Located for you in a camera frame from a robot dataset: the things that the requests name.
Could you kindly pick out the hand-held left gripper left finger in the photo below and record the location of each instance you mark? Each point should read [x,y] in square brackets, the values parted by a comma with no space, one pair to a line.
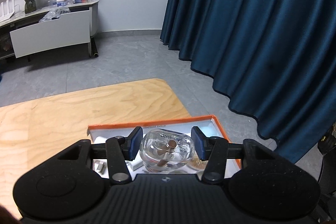
[136,141]

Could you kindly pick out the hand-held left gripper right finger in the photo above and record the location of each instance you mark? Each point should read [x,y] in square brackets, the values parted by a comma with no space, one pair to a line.
[197,144]

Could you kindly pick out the toothpick jar with blue lid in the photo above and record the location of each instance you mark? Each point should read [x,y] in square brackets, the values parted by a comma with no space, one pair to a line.
[198,164]

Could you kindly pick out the orange cardboard box lid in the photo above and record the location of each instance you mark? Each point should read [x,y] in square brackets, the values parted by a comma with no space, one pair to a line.
[115,132]

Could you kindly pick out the clear glass liquid bottle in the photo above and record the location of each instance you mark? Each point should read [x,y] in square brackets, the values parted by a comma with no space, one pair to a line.
[166,148]

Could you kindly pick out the black tube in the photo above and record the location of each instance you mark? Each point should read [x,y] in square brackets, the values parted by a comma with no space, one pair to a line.
[94,49]

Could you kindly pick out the dark blue curtain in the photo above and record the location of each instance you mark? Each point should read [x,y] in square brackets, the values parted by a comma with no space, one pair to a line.
[249,43]

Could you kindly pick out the white media cabinet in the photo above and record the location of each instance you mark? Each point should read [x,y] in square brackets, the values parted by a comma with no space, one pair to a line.
[93,16]

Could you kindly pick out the white cabinet drawer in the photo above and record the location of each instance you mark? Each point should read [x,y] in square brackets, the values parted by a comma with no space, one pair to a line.
[51,33]

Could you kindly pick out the clear plastic bags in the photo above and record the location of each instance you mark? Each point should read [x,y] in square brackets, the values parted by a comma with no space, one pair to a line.
[53,14]

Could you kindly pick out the white router with antennas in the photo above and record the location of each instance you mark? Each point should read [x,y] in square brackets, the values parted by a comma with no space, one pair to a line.
[6,11]

